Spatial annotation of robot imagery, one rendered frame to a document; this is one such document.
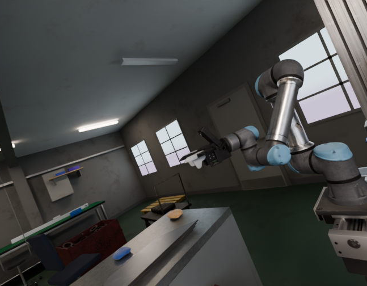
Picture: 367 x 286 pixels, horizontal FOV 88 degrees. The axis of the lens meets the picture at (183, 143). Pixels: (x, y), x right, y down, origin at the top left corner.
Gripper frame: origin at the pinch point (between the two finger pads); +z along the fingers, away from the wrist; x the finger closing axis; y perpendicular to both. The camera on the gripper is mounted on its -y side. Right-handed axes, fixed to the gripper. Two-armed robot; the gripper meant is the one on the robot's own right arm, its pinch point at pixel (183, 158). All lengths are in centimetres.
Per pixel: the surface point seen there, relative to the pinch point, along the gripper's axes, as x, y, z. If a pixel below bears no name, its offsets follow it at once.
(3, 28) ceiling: 150, -156, 81
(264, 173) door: 253, 149, -213
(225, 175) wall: 348, 152, -173
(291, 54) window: 167, -49, -271
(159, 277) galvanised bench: 3.1, 41.4, 26.9
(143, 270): 10, 40, 32
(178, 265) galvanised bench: 5.8, 43.3, 18.1
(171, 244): 19.1, 41.4, 17.2
